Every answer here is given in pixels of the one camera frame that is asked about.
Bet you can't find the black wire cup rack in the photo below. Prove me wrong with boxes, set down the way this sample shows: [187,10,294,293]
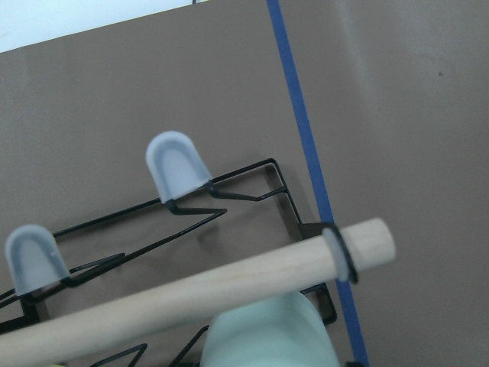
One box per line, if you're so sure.
[0,131,364,367]

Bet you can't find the light green cup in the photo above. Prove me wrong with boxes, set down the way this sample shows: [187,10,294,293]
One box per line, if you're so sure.
[200,292,340,366]

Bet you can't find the wooden rack handle rod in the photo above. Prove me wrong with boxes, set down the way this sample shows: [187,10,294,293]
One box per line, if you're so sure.
[0,217,397,359]

